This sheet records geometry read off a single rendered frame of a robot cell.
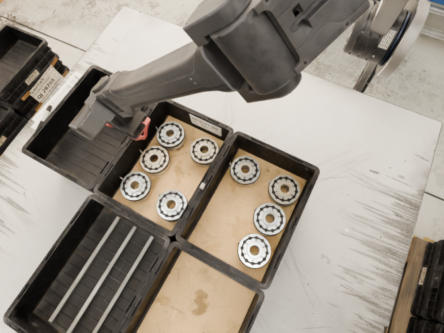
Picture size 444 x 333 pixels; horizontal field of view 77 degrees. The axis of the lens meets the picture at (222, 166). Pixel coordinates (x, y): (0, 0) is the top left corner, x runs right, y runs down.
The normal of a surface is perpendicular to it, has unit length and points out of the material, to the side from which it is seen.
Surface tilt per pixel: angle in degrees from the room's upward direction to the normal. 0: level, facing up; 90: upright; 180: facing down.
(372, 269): 0
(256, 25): 53
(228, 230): 0
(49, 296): 0
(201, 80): 90
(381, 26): 90
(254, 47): 66
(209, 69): 90
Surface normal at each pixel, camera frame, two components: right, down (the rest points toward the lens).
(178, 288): -0.04, -0.35
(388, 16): -0.45, 0.84
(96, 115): 0.56, 0.19
